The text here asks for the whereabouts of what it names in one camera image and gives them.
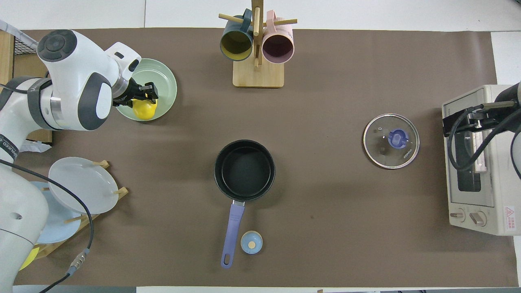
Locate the yellow potato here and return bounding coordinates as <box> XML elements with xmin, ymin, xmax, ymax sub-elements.
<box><xmin>132</xmin><ymin>99</ymin><xmax>158</xmax><ymax>120</ymax></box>

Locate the cream toaster oven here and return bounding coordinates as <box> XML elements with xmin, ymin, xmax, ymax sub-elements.
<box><xmin>442</xmin><ymin>84</ymin><xmax>521</xmax><ymax>236</ymax></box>

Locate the white patterned paper sheet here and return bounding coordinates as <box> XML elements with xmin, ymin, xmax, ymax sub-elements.
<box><xmin>0</xmin><ymin>20</ymin><xmax>40</xmax><ymax>48</ymax></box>

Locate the dark pot purple handle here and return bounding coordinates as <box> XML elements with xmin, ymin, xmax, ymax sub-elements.
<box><xmin>214</xmin><ymin>140</ymin><xmax>276</xmax><ymax>269</ymax></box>

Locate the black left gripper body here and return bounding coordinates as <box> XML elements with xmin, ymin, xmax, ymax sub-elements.
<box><xmin>112</xmin><ymin>78</ymin><xmax>142</xmax><ymax>108</ymax></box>

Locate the brown table mat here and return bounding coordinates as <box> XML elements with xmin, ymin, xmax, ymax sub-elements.
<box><xmin>12</xmin><ymin>28</ymin><xmax>520</xmax><ymax>288</ymax></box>

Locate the wooden plate rack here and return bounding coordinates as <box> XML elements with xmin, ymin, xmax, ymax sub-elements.
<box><xmin>34</xmin><ymin>160</ymin><xmax>129</xmax><ymax>261</ymax></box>

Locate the wooden board shelf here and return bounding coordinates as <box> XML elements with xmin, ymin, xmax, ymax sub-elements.
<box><xmin>0</xmin><ymin>31</ymin><xmax>55</xmax><ymax>145</ymax></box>

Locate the dark blue mug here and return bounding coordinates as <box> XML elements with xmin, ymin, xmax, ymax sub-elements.
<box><xmin>220</xmin><ymin>9</ymin><xmax>254</xmax><ymax>62</ymax></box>

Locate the yellow plate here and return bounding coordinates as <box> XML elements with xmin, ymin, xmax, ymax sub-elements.
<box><xmin>18</xmin><ymin>243</ymin><xmax>40</xmax><ymax>271</ymax></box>

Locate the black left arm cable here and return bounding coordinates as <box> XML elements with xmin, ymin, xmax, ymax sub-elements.
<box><xmin>0</xmin><ymin>158</ymin><xmax>94</xmax><ymax>293</ymax></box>

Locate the glass lid blue knob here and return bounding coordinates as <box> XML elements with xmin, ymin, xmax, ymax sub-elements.
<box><xmin>363</xmin><ymin>113</ymin><xmax>420</xmax><ymax>170</ymax></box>

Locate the grey plate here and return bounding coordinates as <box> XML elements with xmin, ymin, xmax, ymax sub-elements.
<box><xmin>48</xmin><ymin>157</ymin><xmax>119</xmax><ymax>215</ymax></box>

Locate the mint green plate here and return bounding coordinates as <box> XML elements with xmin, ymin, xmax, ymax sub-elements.
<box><xmin>116</xmin><ymin>58</ymin><xmax>177</xmax><ymax>122</ymax></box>

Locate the light blue plate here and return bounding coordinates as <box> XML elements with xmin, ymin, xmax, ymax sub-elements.
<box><xmin>29</xmin><ymin>181</ymin><xmax>82</xmax><ymax>244</ymax></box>

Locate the black wire basket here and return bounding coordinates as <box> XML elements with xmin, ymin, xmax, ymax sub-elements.
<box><xmin>12</xmin><ymin>34</ymin><xmax>41</xmax><ymax>56</ymax></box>

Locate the wooden mug tree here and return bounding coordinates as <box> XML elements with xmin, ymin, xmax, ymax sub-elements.
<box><xmin>219</xmin><ymin>0</ymin><xmax>298</xmax><ymax>88</ymax></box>

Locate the translucent white plastic bag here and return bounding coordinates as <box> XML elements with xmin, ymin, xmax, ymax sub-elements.
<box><xmin>18</xmin><ymin>140</ymin><xmax>53</xmax><ymax>153</ymax></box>

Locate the pink mug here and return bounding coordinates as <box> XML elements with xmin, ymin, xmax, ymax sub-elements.
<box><xmin>262</xmin><ymin>10</ymin><xmax>295</xmax><ymax>64</ymax></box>

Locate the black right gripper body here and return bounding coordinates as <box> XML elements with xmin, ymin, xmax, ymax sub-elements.
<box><xmin>462</xmin><ymin>112</ymin><xmax>498</xmax><ymax>136</ymax></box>

